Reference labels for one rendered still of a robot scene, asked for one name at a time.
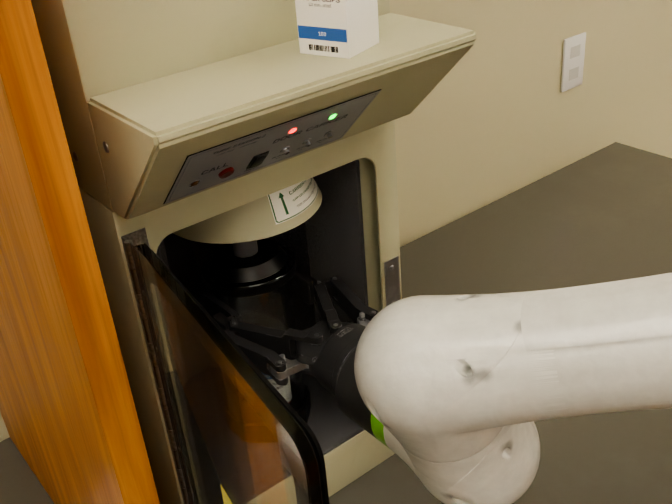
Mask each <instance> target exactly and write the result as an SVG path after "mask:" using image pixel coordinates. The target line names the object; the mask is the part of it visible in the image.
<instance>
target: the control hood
mask: <svg viewBox="0 0 672 504"><path fill-rule="evenodd" d="M378 24H379V43H378V44H376V45H374V46H372V47H370V48H368V49H367V50H365V51H363V52H361V53H359V54H357V55H355V56H354V57H352V58H350V59H346V58H337V57H328V56H319V55H311V54H302V53H300V48H299V39H296V40H293V41H289V42H286V43H282V44H278V45H275V46H271V47H268V48H264V49H261V50H257V51H254V52H250V53H247V54H243V55H240V56H236V57H232V58H229V59H225V60H222V61H218V62H215V63H211V64H208V65H204V66H201V67H197V68H194V69H190V70H186V71H183V72H179V73H176V74H172V75H169V76H165V77H162V78H158V79H155V80H151V81H147V82H144V83H140V84H137V85H133V86H130V87H126V88H123V89H119V90H116V91H112V92H109V93H105V94H101V95H98V96H94V97H91V98H90V101H89V102H87V104H88V108H89V113H90V117H91V121H92V125H93V129H94V134H95V138H96V142H97V146H98V151H99V155H100V159H101V163H102V167H103V172H104V176H105V180H106V184H107V188H108V193H109V197H110V201H111V205H112V209H113V211H114V212H116V213H117V214H118V215H120V216H121V217H122V218H125V219H132V218H134V217H137V216H139V215H142V214H145V213H147V212H150V211H153V210H155V209H158V208H161V207H163V206H166V205H169V204H171V203H174V202H177V201H179V200H182V199H185V198H187V197H190V196H193V195H195V194H198V193H201V192H203V191H206V190H209V189H211V188H214V187H217V186H219V185H222V184H225V183H227V182H230V181H233V180H235V179H238V178H241V177H243V176H246V175H249V174H251V173H254V172H257V171H259V170H262V169H265V168H267V167H270V166H273V165H275V164H278V163H281V162H283V161H286V160H289V159H291V158H294V157H297V156H299V155H302V154H305V153H307V152H310V151H313V150H315V149H318V148H321V147H323V146H326V145H329V144H331V143H334V142H337V141H339V140H342V139H345V138H347V137H350V136H353V135H355V134H358V133H361V132H363V131H366V130H369V129H371V128H374V127H377V126H379V125H382V124H385V123H387V122H390V121H393V120H395V119H398V118H401V117H403V116H406V115H409V114H411V113H412V112H413V111H414V109H415V108H416V107H417V106H418V105H419V104H420V103H421V102H422V101H423V100H424V99H425V97H426V96H427V95H428V94H429V93H430V92H431V91H432V90H433V89H434V88H435V87H436V85H437V84H438V83H439V82H440V81H441V80H442V79H443V78H444V77H445V76H446V75H447V73H448V72H449V71H450V70H451V69H452V68H453V67H454V66H455V65H456V64H457V63H458V61H459V60H460V59H461V58H462V57H463V56H464V55H465V54H466V53H467V52H468V51H469V50H470V48H471V47H472V46H473V45H474V41H475V40H476V33H474V30H470V29H465V28H460V27H456V26H451V25H446V24H441V23H437V22H432V21H427V20H423V19H418V18H413V17H408V16H404V15H399V14H394V13H388V14H385V15H381V16H378ZM379 89H381V91H380V92H379V93H378V95H377V96H376V97H375V98H374V100H373V101H372V102H371V103H370V105H369V106H368V107H367V108H366V109H365V111H364V112H363V113H362V114H361V116H360V117H359V118H358V119H357V120H356V122H355V123H354V124H353V125H352V127H351V128H350V129H349V130H348V131H347V133H346V134H345V135H344V136H343V138H340V139H338V140H335V141H332V142H330V143H327V144H324V145H322V146H319V147H316V148H314V149H311V150H308V151H306V152H303V153H300V154H298V155H295V156H292V157H290V158H287V159H284V160H282V161H279V162H276V163H274V164H271V165H268V166H266V167H263V168H260V169H258V170H255V171H252V172H250V173H247V174H244V175H242V176H239V177H236V178H234V179H231V180H228V181H226V182H223V183H220V184H217V185H215V186H212V187H209V188H207V189H204V190H201V191H199V192H196V193H193V194H191V195H188V196H185V197H183V198H180V199H177V200H175V201H172V202H169V203H167V204H163V203H164V201H165V199H166V197H167V195H168V193H169V191H170V189H171V187H172V185H173V183H174V181H175V179H176V177H177V175H178V173H179V171H180V169H181V167H182V165H183V163H184V161H185V159H186V157H187V156H188V155H191V154H194V153H197V152H200V151H203V150H205V149H208V148H211V147H214V146H217V145H220V144H223V143H226V142H229V141H232V140H234V139H237V138H240V137H243V136H246V135H249V134H252V133H255V132H258V131H261V130H263V129H266V128H269V127H272V126H275V125H278V124H281V123H284V122H287V121H290V120H292V119H295V118H298V117H301V116H304V115H307V114H310V113H313V112H316V111H319V110H321V109H324V108H327V107H330V106H333V105H336V104H339V103H342V102H345V101H348V100H350V99H353V98H356V97H359V96H362V95H365V94H368V93H371V92H374V91H377V90H379Z"/></svg>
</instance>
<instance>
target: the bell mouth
mask: <svg viewBox="0 0 672 504"><path fill-rule="evenodd" d="M321 202H322V193H321V191H320V189H319V187H318V185H317V183H316V182H315V180H314V178H313V177H312V178H309V179H307V180H304V181H302V182H299V183H297V184H294V185H292V186H289V187H287V188H284V189H282V190H279V191H277V192H274V193H272V194H269V195H267V196H264V197H262V198H259V199H257V200H254V201H251V202H249V203H246V204H244V205H241V206H239V207H236V208H234V209H231V210H229V211H226V212H224V213H221V214H219V215H216V216H214V217H211V218H209V219H206V220H204V221H201V222H199V223H196V224H194V225H191V226H188V227H186V228H183V229H181V230H178V231H176V232H173V234H175V235H177V236H180V237H182V238H185V239H188V240H192V241H196V242H202V243H212V244H233V243H244V242H251V241H256V240H261V239H265V238H269V237H273V236H276V235H279V234H282V233H284V232H287V231H289V230H291V229H293V228H295V227H297V226H299V225H301V224H302V223H304V222H305V221H307V220H308V219H309V218H310V217H311V216H313V215H314V214H315V213H316V211H317V210H318V209H319V207H320V205H321Z"/></svg>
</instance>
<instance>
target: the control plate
mask: <svg viewBox="0 0 672 504"><path fill-rule="evenodd" d="M380 91H381V89H379V90H377V91H374V92H371V93H368V94H365V95H362V96H359V97H356V98H353V99H350V100H348V101H345V102H342V103H339V104H336V105H333V106H330V107H327V108H324V109H321V110H319V111H316V112H313V113H310V114H307V115H304V116H301V117H298V118H295V119H292V120H290V121H287V122H284V123H281V124H278V125H275V126H272V127H269V128H266V129H263V130H261V131H258V132H255V133H252V134H249V135H246V136H243V137H240V138H237V139H234V140H232V141H229V142H226V143H223V144H220V145H217V146H214V147H211V148H208V149H205V150H203V151H200V152H197V153H194V154H191V155H188V156H187V157H186V159H185V161H184V163H183V165H182V167H181V169H180V171H179V173H178V175H177V177H176V179H175V181H174V183H173V185H172V187H171V189H170V191H169V193H168V195H167V197H166V199H165V201H164V203H163V204H167V203H169V202H172V201H175V200H177V199H180V198H183V197H185V196H188V195H191V194H193V193H196V192H199V191H201V190H204V189H207V188H209V187H212V186H215V185H217V184H220V183H223V182H226V181H228V180H231V179H234V178H236V177H239V176H242V175H244V174H247V173H250V172H252V171H255V170H258V169H260V168H263V167H266V166H268V165H271V164H274V163H276V162H279V161H282V160H284V159H287V158H290V157H292V156H295V155H298V154H300V153H303V152H306V151H308V150H311V149H314V148H316V147H319V146H322V145H324V144H327V143H330V142H332V141H335V140H338V139H340V138H343V136H344V135H345V134H346V133H347V131H348V130H349V129H350V128H351V127H352V125H353V124H354V123H355V122H356V120H357V119H358V118H359V117H360V116H361V114H362V113H363V112H364V111H365V109H366V108H367V107H368V106H369V105H370V103H371V102H372V101H373V100H374V98H375V97H376V96H377V95H378V93H379V92H380ZM333 113H338V115H337V116H336V117H335V118H333V119H331V120H327V118H328V117H329V116H330V115H331V114H333ZM294 127H298V129H297V130H296V131H295V132H294V133H292V134H287V132H288V131H289V130H290V129H292V128H294ZM329 131H333V132H332V133H331V134H332V136H333V137H332V138H330V139H328V137H324V135H325V133H327V132H329ZM309 138H312V140H311V141H310V143H311V145H310V146H308V147H307V145H306V144H302V143H303V142H304V141H305V140H307V139H309ZM287 146H290V148H289V149H288V150H289V152H290V153H288V154H287V155H285V153H284V152H280V151H281V150H282V149H283V148H285V147H287ZM267 151H270V152H269V154H268V155H267V157H266V158H265V159H264V161H263V162H262V164H261V165H259V166H256V167H253V168H250V169H247V170H246V168H247V166H248V165H249V163H250V162H251V160H252V158H253V157H254V156H256V155H259V154H261V153H264V152H267ZM229 167H233V168H234V173H233V174H232V175H230V176H228V177H226V178H223V179H221V178H219V176H218V174H219V173H220V172H221V171H223V170H224V169H226V168H229ZM195 180H200V183H199V184H197V185H196V186H193V187H189V184H190V183H192V182H193V181H195Z"/></svg>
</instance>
